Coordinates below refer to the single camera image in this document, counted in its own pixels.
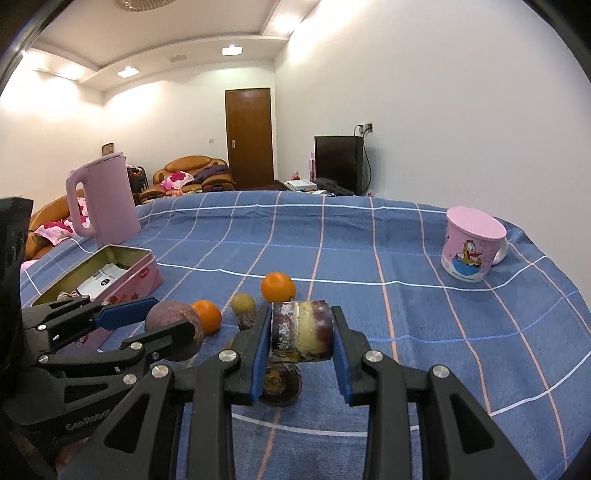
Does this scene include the black television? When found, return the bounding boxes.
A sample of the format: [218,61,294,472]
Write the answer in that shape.
[315,135,363,195]

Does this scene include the white tv stand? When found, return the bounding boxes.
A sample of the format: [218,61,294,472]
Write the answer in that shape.
[283,179,329,195]

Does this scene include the yellow-green longan fruit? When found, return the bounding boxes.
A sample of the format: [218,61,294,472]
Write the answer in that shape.
[230,293,256,316]

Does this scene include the pink cartoon mug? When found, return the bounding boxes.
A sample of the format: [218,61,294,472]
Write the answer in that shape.
[441,206,508,283]

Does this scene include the pink electric kettle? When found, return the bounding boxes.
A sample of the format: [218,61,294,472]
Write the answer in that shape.
[65,153,140,248]

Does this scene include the dark cluttered shelf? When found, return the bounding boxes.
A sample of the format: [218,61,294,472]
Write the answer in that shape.
[126,165,148,205]

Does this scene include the wall power socket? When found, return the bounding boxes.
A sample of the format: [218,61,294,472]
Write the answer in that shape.
[353,123,373,136]

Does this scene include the long brown leather sofa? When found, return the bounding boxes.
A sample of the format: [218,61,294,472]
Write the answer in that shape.
[25,195,75,261]

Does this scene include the gold ceiling lamp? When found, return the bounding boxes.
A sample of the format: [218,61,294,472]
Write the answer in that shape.
[114,0,175,13]

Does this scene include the brown wooden door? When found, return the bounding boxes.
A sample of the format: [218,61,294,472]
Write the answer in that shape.
[225,88,274,190]

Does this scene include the purple sweet potato slice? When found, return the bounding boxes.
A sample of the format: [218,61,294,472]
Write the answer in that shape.
[56,291,80,302]

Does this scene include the purple passion fruit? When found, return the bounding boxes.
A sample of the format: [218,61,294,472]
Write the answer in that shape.
[144,300,204,362]

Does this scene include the pink floral cushion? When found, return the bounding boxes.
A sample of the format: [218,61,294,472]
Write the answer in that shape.
[160,170,194,191]
[34,220,74,246]

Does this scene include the brown leather armchair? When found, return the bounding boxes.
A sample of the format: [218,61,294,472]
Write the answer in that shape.
[139,155,235,204]

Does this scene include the pink metal tin box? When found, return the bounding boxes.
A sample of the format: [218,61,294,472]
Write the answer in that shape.
[23,245,162,362]

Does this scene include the dark dried fruit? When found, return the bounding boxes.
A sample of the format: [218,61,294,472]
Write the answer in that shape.
[238,310,259,331]

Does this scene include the small orange mandarin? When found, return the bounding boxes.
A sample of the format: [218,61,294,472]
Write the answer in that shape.
[260,272,297,303]

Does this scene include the dark wrinkled passion fruit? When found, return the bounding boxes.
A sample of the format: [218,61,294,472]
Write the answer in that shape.
[259,362,303,408]

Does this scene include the printed paper leaflet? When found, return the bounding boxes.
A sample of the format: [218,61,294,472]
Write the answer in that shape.
[76,263,127,300]

